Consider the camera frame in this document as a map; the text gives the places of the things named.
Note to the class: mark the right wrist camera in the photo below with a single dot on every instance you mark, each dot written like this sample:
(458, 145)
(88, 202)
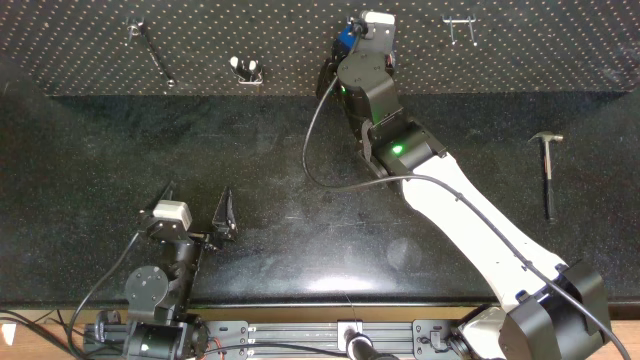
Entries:
(378, 17)

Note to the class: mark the roll of blue tape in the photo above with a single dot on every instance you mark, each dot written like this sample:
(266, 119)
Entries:
(345, 37)

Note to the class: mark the hammer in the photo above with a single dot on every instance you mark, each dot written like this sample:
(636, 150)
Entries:
(548, 170)

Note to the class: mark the white tag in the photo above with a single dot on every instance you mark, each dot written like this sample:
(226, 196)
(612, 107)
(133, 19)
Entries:
(8, 334)

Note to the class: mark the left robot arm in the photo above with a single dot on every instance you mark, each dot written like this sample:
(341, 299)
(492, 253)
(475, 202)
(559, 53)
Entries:
(150, 290)

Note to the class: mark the black pegboard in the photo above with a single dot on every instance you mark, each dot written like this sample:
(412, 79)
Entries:
(500, 60)

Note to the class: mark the wrench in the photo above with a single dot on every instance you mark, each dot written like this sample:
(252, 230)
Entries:
(156, 60)

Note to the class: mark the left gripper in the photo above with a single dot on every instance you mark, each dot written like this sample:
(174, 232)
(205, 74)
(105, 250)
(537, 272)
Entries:
(200, 237)

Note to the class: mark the black and white pliers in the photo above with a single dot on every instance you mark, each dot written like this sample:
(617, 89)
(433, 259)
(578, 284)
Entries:
(245, 70)

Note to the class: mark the mounting rail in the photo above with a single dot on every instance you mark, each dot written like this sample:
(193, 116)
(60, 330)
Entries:
(300, 332)

